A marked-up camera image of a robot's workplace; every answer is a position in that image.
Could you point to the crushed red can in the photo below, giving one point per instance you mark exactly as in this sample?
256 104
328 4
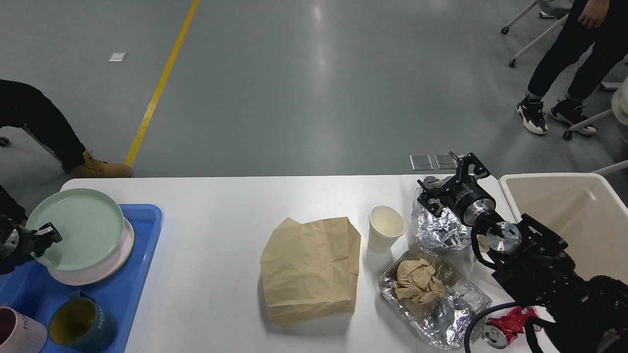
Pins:
502 331

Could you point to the person in black sneakers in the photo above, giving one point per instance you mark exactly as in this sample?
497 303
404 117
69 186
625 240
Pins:
598 26

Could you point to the white floor tag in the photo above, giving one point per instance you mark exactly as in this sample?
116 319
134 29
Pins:
117 57

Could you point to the clear floor plate right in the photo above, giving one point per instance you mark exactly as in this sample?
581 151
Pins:
446 161

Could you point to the dark teal mug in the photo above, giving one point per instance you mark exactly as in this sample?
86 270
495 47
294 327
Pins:
81 324

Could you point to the pink plate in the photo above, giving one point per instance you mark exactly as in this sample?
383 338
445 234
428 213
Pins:
105 268

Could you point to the pink mug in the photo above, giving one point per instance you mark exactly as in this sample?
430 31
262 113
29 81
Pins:
19 333

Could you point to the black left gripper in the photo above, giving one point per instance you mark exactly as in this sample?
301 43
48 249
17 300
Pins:
17 243

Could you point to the crumpled brown paper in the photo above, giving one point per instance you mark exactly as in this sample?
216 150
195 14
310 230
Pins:
417 287

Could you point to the person in tan boots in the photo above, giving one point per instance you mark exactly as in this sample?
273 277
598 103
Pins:
22 105

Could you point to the crumpled foil ball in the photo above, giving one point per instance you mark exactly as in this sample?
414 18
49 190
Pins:
444 233

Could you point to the brown paper bag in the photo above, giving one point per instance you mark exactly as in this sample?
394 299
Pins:
310 270

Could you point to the beige plastic bin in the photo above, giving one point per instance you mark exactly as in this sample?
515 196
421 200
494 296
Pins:
581 208

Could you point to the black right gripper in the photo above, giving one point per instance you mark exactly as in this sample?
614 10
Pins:
466 199

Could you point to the aluminium foil tray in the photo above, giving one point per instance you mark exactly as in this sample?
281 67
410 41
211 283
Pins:
443 322

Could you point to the green plate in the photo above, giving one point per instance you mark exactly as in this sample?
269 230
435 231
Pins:
90 224

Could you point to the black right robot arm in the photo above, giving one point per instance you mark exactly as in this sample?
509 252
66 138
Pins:
530 263

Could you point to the blue plastic tray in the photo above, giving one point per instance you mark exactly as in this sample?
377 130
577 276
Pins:
31 290

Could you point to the white paper cup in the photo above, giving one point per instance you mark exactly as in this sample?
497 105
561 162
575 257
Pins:
386 225

